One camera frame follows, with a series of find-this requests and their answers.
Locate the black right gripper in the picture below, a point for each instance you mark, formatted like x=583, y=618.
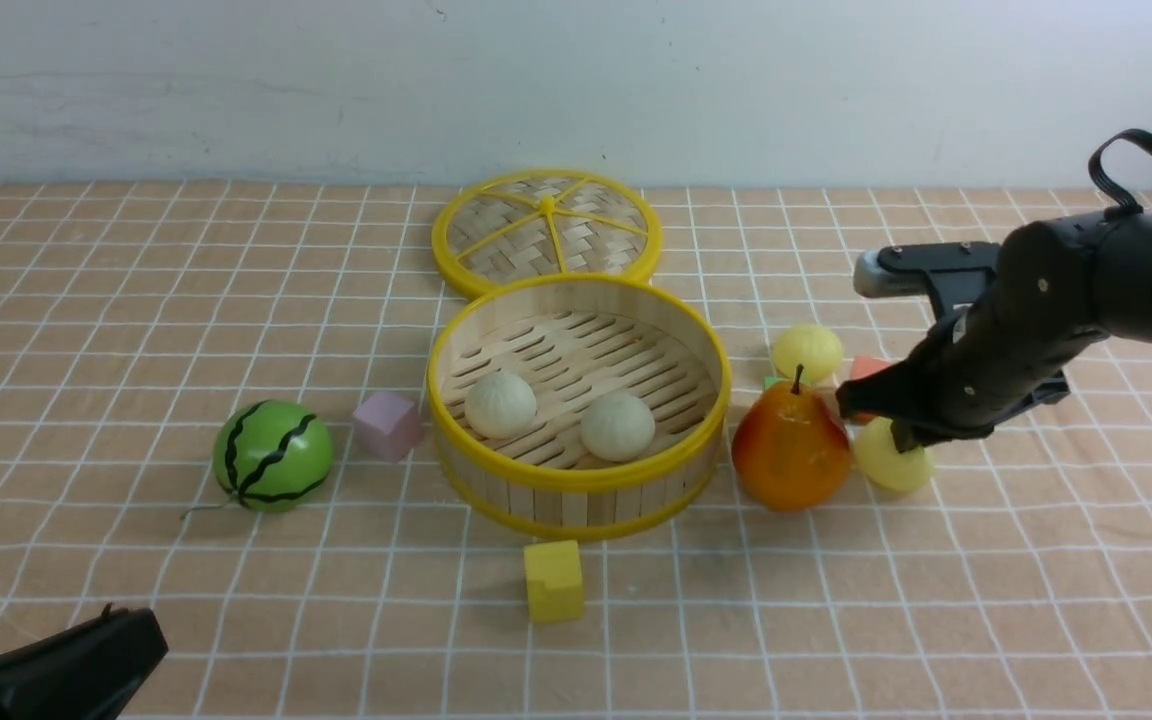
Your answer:
x=1034, y=318

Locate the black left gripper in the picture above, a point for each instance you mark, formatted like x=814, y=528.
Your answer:
x=90, y=671

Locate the yellow bun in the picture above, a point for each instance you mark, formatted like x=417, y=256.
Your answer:
x=810, y=352
x=881, y=463

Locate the white bun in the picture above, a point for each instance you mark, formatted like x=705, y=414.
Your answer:
x=500, y=405
x=617, y=427

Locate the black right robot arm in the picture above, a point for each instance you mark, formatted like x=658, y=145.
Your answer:
x=1120, y=295

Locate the bamboo steamer tray yellow rims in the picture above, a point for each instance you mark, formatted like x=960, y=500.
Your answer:
x=575, y=338

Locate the woven bamboo steamer lid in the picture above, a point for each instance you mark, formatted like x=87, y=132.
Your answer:
x=544, y=221

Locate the pink-orange foam cube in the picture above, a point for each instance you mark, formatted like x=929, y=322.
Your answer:
x=861, y=367

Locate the orange toy pear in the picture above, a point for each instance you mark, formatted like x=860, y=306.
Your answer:
x=790, y=452

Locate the green toy watermelon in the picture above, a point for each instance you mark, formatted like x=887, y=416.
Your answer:
x=270, y=456

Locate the checkered peach tablecloth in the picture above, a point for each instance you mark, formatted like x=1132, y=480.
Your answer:
x=136, y=318

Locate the lilac foam cube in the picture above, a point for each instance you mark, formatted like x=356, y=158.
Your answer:
x=388, y=426

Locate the yellow foam cube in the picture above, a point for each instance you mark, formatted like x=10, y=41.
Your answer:
x=554, y=585

